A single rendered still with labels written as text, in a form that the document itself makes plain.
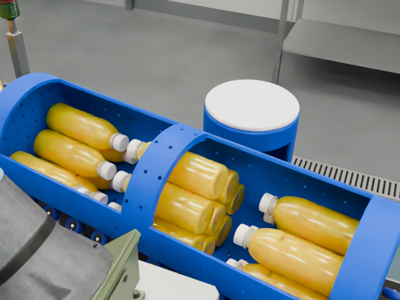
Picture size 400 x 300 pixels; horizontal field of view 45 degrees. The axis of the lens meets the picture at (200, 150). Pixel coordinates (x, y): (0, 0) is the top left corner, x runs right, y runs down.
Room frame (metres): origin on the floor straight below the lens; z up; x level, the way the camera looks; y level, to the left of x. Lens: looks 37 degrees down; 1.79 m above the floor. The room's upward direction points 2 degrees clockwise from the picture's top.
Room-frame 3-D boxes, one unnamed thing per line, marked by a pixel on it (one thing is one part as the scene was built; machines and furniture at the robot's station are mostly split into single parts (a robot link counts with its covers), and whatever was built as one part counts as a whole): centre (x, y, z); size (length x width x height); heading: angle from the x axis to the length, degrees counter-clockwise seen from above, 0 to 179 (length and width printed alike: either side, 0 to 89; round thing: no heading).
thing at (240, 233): (0.63, -0.08, 1.12); 0.04 x 0.02 x 0.04; 150
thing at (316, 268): (0.58, -0.18, 1.12); 0.20 x 0.07 x 0.07; 60
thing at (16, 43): (1.53, 0.64, 0.55); 0.04 x 0.04 x 1.10; 60
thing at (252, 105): (1.24, -0.15, 1.03); 0.28 x 0.28 x 0.01
